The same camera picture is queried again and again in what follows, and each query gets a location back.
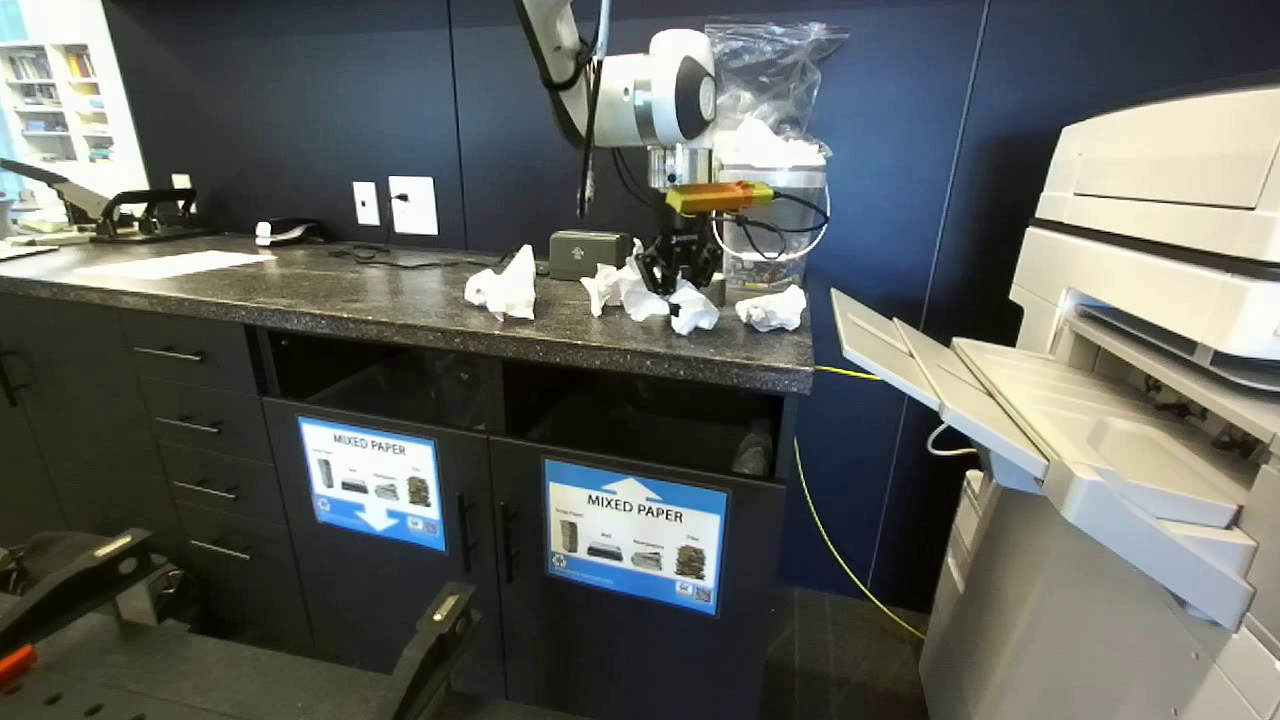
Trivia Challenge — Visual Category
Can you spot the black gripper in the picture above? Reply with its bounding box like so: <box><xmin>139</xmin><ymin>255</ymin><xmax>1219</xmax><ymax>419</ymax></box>
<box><xmin>637</xmin><ymin>209</ymin><xmax>723</xmax><ymax>300</ymax></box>

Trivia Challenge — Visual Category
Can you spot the small white paper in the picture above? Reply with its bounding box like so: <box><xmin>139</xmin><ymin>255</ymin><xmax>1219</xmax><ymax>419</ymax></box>
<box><xmin>662</xmin><ymin>273</ymin><xmax>723</xmax><ymax>340</ymax></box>

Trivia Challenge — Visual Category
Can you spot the long white paper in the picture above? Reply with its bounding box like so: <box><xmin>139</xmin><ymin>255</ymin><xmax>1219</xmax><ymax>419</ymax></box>
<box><xmin>459</xmin><ymin>239</ymin><xmax>545</xmax><ymax>328</ymax></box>

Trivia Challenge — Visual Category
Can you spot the dark bin door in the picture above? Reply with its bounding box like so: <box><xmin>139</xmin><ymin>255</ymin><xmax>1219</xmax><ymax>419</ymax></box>
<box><xmin>488</xmin><ymin>434</ymin><xmax>791</xmax><ymax>720</ymax></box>
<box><xmin>258</xmin><ymin>395</ymin><xmax>499</xmax><ymax>696</ymax></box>

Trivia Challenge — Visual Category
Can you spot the dark counter cabinet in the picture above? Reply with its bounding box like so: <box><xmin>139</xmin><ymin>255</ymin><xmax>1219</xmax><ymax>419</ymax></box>
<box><xmin>0</xmin><ymin>282</ymin><xmax>814</xmax><ymax>720</ymax></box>

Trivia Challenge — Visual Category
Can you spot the clear plastic bucket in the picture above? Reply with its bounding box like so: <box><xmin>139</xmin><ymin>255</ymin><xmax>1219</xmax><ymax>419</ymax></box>
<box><xmin>709</xmin><ymin>165</ymin><xmax>836</xmax><ymax>300</ymax></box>

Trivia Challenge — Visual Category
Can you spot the grey power adapter box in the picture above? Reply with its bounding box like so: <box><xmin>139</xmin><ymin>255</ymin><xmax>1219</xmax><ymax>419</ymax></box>
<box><xmin>545</xmin><ymin>223</ymin><xmax>637</xmax><ymax>282</ymax></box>

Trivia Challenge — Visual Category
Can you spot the flat crumpled white paper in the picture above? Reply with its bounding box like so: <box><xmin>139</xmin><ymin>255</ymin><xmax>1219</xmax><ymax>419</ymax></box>
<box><xmin>732</xmin><ymin>281</ymin><xmax>811</xmax><ymax>337</ymax></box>

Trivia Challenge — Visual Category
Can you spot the white tissue wad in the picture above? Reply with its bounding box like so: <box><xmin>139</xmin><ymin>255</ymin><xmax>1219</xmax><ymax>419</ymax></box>
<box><xmin>705</xmin><ymin>115</ymin><xmax>833</xmax><ymax>174</ymax></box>

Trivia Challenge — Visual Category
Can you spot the clear plastic bag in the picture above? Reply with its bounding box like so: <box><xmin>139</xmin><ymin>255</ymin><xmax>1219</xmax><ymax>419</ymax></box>
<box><xmin>695</xmin><ymin>15</ymin><xmax>851</xmax><ymax>174</ymax></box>

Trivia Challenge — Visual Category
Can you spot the blue label with up arrow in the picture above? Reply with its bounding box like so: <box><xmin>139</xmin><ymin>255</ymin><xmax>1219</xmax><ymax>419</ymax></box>
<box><xmin>541</xmin><ymin>457</ymin><xmax>732</xmax><ymax>620</ymax></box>

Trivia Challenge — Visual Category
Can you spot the large white outlet plate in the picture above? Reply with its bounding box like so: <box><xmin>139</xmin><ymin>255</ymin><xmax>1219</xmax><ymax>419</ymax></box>
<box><xmin>382</xmin><ymin>171</ymin><xmax>442</xmax><ymax>239</ymax></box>

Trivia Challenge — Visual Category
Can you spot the blue label with down arrow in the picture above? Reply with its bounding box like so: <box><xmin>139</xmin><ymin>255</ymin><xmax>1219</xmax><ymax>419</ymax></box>
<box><xmin>292</xmin><ymin>413</ymin><xmax>452</xmax><ymax>555</ymax></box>

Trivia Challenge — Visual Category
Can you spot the dark cabinet drawer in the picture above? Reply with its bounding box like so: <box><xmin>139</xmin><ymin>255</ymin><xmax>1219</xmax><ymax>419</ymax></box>
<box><xmin>117</xmin><ymin>317</ymin><xmax>264</xmax><ymax>404</ymax></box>
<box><xmin>170</xmin><ymin>510</ymin><xmax>304</xmax><ymax>631</ymax></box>
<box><xmin>154</xmin><ymin>451</ymin><xmax>292</xmax><ymax>522</ymax></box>
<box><xmin>137</xmin><ymin>390</ymin><xmax>274</xmax><ymax>462</ymax></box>

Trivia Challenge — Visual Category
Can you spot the black paper trimmer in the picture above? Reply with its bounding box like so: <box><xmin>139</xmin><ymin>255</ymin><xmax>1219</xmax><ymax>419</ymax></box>
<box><xmin>0</xmin><ymin>154</ymin><xmax>206</xmax><ymax>252</ymax></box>

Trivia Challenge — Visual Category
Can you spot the white office printer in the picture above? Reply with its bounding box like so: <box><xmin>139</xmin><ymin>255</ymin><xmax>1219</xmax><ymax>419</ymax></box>
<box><xmin>828</xmin><ymin>85</ymin><xmax>1280</xmax><ymax>720</ymax></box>

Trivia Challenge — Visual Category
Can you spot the white bookshelf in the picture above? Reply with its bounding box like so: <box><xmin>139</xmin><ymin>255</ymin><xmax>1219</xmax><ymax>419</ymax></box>
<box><xmin>0</xmin><ymin>0</ymin><xmax>151</xmax><ymax>204</ymax></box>

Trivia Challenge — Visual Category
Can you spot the orange wrist camera bar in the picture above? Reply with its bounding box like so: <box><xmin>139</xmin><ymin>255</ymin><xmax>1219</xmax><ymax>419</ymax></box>
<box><xmin>658</xmin><ymin>181</ymin><xmax>776</xmax><ymax>221</ymax></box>

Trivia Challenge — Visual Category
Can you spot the yellow cable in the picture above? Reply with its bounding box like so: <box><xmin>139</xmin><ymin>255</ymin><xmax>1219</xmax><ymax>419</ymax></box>
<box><xmin>788</xmin><ymin>360</ymin><xmax>930</xmax><ymax>649</ymax></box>

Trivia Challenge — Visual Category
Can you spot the small white wall plate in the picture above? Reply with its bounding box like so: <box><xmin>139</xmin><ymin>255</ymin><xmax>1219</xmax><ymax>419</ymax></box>
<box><xmin>348</xmin><ymin>174</ymin><xmax>382</xmax><ymax>232</ymax></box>

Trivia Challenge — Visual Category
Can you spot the white printer cable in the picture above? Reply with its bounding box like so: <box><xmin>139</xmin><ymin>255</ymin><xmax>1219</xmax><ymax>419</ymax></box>
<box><xmin>923</xmin><ymin>419</ymin><xmax>987</xmax><ymax>462</ymax></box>

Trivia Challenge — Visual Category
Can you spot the black metal stand frame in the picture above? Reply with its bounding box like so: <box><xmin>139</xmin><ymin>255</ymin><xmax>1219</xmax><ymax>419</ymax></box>
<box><xmin>0</xmin><ymin>522</ymin><xmax>485</xmax><ymax>720</ymax></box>

